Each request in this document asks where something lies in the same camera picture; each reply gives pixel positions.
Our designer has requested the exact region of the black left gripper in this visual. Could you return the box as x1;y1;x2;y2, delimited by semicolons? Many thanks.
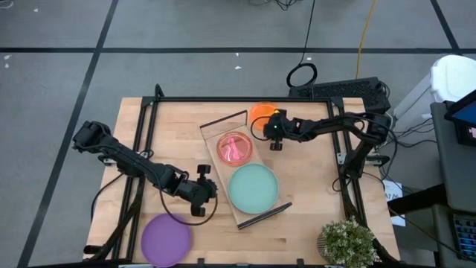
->
174;165;219;217

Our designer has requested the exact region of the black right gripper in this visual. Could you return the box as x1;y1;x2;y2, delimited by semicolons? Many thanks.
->
263;109;298;151

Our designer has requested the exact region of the orange transparent plate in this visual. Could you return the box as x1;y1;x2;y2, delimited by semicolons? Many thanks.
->
248;101;279;132

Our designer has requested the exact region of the red transparent plate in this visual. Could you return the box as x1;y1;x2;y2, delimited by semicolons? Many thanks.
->
216;130;254;167

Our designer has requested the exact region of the teal opaque plate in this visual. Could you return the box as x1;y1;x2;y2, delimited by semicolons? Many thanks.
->
227;162;280;215

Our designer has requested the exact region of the purple opaque plate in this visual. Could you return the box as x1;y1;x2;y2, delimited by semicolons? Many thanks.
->
140;212;193;268

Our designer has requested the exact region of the black desktop computer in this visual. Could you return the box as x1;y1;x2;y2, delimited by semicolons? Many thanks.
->
288;76;392;126

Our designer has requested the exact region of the potted plant striped pot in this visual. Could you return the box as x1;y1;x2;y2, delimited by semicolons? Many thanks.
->
316;217;380;267

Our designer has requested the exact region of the white paper sheet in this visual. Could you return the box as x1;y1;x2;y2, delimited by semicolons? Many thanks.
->
381;179;406;227

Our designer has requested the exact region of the white bin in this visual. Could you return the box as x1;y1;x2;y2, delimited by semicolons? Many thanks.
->
393;54;476;120

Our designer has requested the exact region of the grey desk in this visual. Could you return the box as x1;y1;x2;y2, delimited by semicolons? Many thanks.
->
431;100;476;214

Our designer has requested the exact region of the dark device blue screen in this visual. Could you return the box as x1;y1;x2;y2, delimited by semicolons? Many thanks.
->
444;89;476;147

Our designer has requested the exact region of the dark keyboard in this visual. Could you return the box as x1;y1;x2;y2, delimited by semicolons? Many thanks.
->
451;214;476;261

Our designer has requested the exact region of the right wrist black cable loop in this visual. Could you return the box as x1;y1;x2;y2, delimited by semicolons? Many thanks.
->
250;117;277;143

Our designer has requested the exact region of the wrist black cable loop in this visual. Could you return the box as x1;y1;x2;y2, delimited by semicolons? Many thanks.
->
158;189;219;227
250;117;277;143

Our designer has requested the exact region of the left wrist black cable loop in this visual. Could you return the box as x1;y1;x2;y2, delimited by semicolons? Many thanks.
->
158;189;219;227

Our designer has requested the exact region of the black cable with coiled loop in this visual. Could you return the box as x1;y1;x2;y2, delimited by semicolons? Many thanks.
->
285;0;319;89

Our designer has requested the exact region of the black cable tangle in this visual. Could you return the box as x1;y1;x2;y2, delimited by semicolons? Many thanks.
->
248;0;303;11

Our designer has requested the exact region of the yellow cable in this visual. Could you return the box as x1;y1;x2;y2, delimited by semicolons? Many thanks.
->
355;0;379;80

